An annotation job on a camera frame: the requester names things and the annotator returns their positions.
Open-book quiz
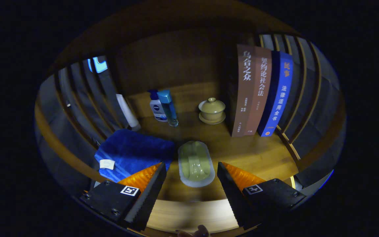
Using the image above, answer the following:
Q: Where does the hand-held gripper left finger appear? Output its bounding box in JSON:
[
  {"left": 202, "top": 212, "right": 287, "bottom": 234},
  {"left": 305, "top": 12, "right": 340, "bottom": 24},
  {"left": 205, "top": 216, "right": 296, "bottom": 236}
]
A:
[{"left": 79, "top": 162, "right": 167, "bottom": 232}]

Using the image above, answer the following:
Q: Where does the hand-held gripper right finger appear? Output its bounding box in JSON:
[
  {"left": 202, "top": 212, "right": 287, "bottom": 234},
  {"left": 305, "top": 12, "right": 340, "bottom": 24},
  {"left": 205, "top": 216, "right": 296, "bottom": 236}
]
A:
[{"left": 216, "top": 161, "right": 307, "bottom": 231}]

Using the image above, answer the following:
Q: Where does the dark brown book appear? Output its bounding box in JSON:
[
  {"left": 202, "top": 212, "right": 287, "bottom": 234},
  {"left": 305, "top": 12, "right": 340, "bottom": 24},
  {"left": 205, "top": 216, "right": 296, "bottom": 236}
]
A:
[{"left": 226, "top": 44, "right": 256, "bottom": 137}]

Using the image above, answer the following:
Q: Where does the wooden cabinet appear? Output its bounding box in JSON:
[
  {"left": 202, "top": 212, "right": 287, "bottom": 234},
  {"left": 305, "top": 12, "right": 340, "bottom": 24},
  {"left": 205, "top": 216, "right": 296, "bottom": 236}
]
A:
[{"left": 34, "top": 2, "right": 347, "bottom": 236}]

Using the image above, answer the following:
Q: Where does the green scrub brush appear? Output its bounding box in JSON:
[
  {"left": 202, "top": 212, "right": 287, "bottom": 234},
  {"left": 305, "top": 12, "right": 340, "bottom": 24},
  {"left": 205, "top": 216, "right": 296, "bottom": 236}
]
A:
[{"left": 178, "top": 141, "right": 215, "bottom": 188}]

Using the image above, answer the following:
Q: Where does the reddish brown book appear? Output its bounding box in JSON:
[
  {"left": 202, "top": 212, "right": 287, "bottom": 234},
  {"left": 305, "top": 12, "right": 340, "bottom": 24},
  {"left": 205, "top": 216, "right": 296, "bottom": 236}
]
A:
[{"left": 244, "top": 47, "right": 272, "bottom": 136}]

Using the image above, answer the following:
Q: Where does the beige lidded teacup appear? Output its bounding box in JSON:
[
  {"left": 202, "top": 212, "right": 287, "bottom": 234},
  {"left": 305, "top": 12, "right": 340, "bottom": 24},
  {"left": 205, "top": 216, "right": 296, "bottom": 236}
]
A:
[{"left": 198, "top": 97, "right": 226, "bottom": 125}]

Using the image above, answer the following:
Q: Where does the wooden drawer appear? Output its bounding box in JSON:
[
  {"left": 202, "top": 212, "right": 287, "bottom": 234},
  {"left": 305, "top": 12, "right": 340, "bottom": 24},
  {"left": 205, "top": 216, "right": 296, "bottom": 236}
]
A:
[{"left": 145, "top": 198, "right": 241, "bottom": 235}]

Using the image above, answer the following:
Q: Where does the blue book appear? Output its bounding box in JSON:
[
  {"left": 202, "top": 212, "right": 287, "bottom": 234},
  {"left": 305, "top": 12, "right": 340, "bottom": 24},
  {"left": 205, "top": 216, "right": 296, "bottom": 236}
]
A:
[{"left": 258, "top": 51, "right": 294, "bottom": 137}]

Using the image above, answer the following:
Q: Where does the wooden countertop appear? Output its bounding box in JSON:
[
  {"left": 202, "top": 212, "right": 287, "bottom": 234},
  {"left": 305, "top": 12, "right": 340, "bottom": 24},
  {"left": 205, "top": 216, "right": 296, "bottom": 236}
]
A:
[{"left": 92, "top": 82, "right": 300, "bottom": 203}]

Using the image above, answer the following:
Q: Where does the teal bottle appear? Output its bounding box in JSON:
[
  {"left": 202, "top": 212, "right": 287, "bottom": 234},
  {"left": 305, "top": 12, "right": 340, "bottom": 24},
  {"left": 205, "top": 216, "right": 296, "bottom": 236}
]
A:
[{"left": 157, "top": 90, "right": 179, "bottom": 127}]

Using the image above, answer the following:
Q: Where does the blue folded towel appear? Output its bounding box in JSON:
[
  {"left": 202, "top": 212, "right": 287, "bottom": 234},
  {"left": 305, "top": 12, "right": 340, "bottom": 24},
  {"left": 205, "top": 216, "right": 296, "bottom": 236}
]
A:
[{"left": 94, "top": 128, "right": 176, "bottom": 183}]

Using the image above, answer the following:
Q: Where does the white bottle with blue cap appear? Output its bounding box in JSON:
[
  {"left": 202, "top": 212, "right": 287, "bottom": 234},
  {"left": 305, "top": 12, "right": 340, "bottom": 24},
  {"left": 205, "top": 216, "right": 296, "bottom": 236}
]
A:
[{"left": 148, "top": 90, "right": 168, "bottom": 122}]

